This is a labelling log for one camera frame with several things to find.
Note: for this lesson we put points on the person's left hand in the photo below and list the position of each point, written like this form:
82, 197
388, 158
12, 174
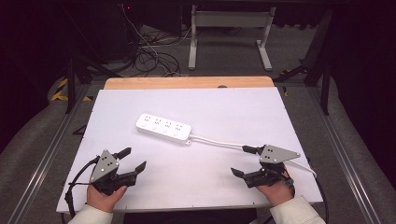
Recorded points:
101, 200

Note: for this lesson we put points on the aluminium floor rail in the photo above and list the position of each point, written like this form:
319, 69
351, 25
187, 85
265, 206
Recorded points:
40, 168
348, 161

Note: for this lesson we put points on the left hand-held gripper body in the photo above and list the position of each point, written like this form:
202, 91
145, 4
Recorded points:
104, 166

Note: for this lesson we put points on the yellow black hazard tape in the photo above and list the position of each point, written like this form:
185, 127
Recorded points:
62, 93

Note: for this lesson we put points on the dark cabinet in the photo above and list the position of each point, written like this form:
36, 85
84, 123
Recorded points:
115, 28

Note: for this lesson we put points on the person's right hand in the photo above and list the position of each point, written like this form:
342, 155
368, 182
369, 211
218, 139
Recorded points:
278, 192

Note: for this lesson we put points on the white board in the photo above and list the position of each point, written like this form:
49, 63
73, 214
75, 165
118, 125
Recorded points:
193, 183

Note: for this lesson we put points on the white metal desk frame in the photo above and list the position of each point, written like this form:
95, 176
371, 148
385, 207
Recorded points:
230, 19

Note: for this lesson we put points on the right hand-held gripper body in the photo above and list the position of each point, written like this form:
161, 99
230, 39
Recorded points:
275, 154

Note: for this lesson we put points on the black metal stand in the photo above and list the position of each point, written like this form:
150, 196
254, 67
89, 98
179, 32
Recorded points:
71, 84
325, 84

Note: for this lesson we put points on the person's dark lap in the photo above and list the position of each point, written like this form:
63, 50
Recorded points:
190, 216

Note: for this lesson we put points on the white power strip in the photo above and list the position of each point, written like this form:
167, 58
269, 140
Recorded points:
163, 127

